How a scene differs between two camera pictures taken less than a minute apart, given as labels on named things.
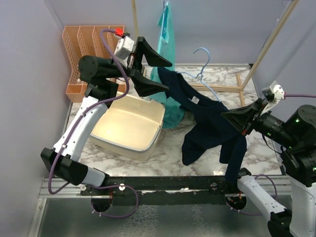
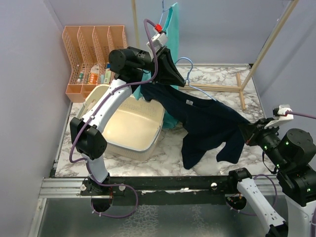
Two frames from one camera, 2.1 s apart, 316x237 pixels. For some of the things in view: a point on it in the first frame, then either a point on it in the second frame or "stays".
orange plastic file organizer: x=80 y=41 stays
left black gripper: x=144 y=85 → x=167 y=72
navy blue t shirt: x=205 y=126 stays
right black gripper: x=242 y=117 → x=252 y=131
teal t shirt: x=168 y=113 → x=171 y=28
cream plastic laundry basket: x=128 y=129 stays
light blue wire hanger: x=200 y=74 → x=188 y=79
